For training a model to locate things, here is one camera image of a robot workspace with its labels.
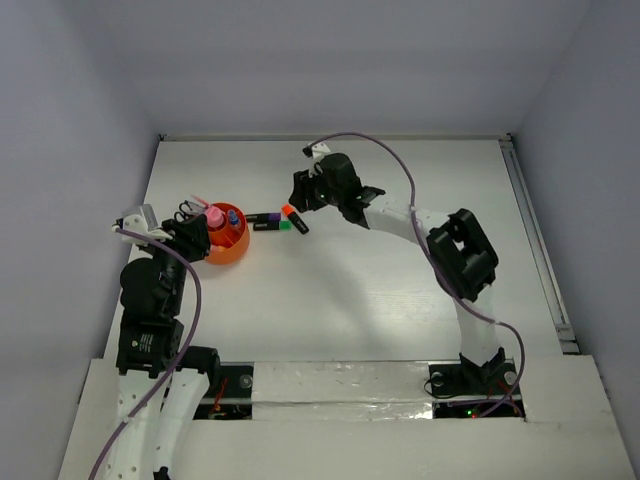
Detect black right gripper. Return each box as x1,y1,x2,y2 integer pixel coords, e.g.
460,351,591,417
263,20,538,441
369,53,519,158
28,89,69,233
288,166,343,213

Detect orange cap highlighter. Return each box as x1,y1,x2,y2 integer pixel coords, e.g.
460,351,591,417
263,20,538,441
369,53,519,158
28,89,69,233
281,204,309,235

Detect black handled scissors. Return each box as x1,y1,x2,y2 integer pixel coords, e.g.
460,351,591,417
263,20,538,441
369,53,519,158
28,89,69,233
173,200,200,222

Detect pink patterned tube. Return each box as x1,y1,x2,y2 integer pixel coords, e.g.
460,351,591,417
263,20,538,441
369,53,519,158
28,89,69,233
204,205,226,231

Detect orange round organizer container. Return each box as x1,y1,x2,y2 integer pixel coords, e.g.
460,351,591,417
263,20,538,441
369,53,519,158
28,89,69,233
205,202,250,265

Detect purple cap highlighter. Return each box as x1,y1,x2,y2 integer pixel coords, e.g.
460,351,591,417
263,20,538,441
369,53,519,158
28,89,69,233
245,212,281,223

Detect green cap highlighter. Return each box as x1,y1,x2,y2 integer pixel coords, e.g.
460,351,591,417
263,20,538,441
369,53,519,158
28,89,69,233
253,221,292,231

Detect clear spray bottle blue cap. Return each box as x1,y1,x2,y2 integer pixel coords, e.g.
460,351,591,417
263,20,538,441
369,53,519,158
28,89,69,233
227,209,241,229

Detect red gel pen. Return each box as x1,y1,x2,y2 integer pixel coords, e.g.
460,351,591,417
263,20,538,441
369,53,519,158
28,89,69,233
191,195,210,208

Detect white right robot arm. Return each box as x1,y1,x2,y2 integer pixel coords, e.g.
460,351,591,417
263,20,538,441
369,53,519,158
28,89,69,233
289,147,505,399

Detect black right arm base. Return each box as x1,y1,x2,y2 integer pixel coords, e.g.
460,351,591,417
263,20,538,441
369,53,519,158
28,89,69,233
423,361,525,419

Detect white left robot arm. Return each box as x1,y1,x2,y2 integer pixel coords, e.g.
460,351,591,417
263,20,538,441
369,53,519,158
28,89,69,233
90,204,221,479

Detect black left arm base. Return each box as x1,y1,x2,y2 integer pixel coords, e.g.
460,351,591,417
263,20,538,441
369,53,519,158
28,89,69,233
194,363,254,420

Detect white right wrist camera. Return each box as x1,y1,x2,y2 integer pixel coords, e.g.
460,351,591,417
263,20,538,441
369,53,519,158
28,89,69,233
302,142,331,177

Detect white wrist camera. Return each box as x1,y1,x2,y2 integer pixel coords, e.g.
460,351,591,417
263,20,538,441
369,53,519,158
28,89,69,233
111,204,171,241
302,142,331,177

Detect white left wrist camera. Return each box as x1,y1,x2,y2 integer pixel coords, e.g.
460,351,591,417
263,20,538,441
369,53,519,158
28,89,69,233
111,204,171,241

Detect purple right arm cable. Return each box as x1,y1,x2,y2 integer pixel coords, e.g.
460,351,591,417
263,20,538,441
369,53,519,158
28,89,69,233
309,132,525,417

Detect aluminium rail on right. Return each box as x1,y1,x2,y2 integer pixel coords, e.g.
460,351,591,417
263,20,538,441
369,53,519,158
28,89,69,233
499,136,582,355

